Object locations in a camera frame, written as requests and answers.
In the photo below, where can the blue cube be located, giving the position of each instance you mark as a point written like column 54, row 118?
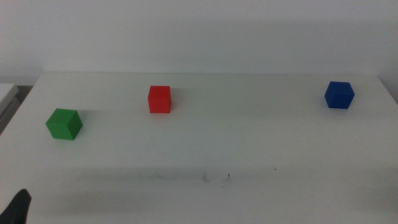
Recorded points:
column 339, row 96

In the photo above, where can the red cube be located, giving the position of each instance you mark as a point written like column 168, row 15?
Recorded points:
column 159, row 100

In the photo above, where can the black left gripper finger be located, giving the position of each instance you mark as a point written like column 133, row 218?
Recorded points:
column 17, row 210

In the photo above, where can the green cube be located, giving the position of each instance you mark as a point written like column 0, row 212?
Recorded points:
column 63, row 124

